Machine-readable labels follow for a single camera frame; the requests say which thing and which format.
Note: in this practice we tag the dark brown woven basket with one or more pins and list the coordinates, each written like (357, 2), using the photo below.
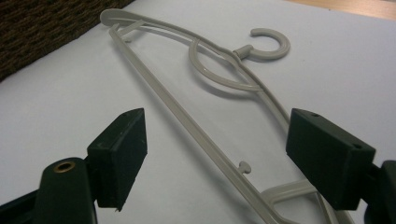
(40, 28)

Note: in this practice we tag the grey plastic clothes hanger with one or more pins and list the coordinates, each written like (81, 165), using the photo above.
(174, 109)

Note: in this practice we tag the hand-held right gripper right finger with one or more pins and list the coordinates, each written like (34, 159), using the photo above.
(327, 161)

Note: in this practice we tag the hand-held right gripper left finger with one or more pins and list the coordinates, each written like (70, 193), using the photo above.
(116, 161)

